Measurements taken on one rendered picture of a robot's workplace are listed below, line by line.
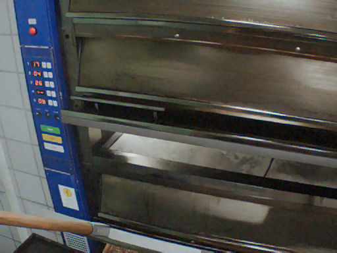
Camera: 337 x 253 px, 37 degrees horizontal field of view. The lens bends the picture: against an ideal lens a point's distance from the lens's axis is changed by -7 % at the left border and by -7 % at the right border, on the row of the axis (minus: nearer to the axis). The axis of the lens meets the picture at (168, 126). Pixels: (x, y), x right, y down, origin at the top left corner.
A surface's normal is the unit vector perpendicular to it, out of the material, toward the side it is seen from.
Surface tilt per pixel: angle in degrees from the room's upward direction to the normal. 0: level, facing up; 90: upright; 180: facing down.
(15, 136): 90
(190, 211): 70
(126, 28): 90
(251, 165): 0
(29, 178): 90
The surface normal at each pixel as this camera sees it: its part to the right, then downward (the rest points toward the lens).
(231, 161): -0.07, -0.87
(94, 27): -0.41, 0.47
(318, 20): -0.41, 0.15
